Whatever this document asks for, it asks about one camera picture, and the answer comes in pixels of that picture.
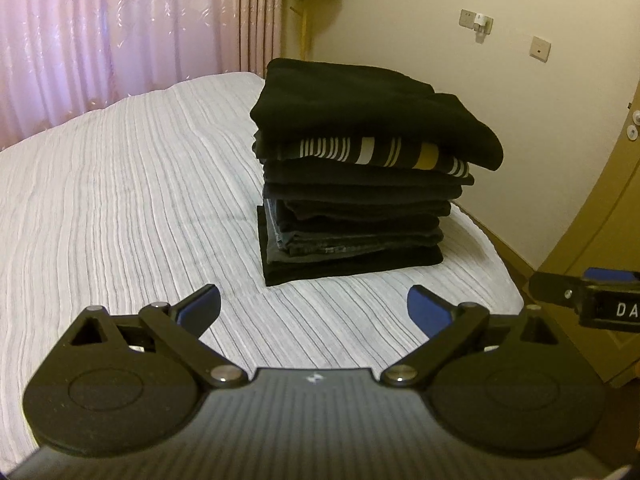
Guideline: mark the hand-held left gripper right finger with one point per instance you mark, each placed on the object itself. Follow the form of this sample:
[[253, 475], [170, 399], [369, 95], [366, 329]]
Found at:
[[425, 310]]

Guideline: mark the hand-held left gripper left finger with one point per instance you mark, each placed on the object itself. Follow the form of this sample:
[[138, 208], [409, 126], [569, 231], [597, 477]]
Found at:
[[201, 306]]

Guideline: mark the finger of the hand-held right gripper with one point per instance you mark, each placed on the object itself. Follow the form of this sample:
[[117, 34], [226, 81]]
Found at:
[[555, 287]]

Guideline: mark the black sweater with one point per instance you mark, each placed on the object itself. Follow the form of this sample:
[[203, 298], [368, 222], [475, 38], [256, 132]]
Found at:
[[360, 100]]

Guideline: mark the stack of folded clothes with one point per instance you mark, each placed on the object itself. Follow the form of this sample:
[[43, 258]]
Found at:
[[350, 200]]

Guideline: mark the yellow-brown wooden door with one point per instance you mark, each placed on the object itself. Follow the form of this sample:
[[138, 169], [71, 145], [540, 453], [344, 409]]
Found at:
[[590, 220]]

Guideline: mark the white door knob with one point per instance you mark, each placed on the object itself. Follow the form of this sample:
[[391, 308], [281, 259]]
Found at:
[[633, 131]]

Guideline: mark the pink curtain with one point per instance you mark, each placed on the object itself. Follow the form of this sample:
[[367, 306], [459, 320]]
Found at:
[[125, 30]]

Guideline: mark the yellow coat stand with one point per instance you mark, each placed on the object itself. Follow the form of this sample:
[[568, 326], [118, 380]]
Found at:
[[304, 30]]

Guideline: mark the beige wall switch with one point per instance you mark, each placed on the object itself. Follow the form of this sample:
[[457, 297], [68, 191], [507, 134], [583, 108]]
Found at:
[[540, 49]]

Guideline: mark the wall socket with white plug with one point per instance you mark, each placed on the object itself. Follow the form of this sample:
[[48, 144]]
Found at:
[[476, 21]]

